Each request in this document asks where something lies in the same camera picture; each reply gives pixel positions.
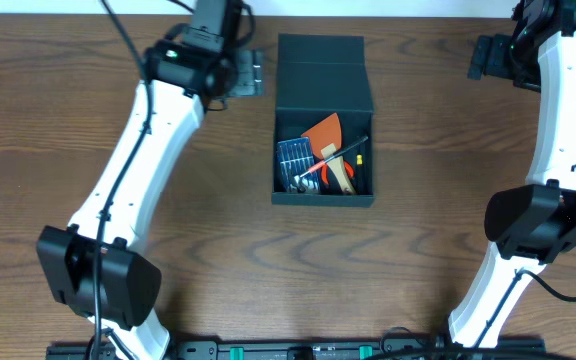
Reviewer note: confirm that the orange scraper wooden handle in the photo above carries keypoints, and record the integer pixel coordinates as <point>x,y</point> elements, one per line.
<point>326,139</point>

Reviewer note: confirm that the dark green box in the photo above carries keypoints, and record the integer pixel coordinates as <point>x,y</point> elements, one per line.
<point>318,75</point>

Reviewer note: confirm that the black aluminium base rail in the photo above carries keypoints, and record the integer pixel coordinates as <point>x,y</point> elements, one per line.
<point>210,350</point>

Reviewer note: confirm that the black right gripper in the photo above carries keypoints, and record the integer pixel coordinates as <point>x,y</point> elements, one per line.
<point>496,64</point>

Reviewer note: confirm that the red handled cutting pliers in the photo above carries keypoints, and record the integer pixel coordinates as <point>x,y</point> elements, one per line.
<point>349,171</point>

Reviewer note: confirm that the black handled claw hammer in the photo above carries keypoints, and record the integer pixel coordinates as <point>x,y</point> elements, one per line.
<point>330,159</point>

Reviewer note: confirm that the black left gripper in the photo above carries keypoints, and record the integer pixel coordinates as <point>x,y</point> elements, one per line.
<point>247,73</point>

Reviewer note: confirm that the black yellow screwdriver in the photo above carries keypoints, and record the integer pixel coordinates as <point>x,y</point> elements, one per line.
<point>360,170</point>

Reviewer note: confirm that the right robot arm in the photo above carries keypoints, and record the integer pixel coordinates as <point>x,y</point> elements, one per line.
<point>529,226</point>

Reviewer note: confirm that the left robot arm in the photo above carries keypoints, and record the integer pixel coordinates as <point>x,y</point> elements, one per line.
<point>96,264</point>

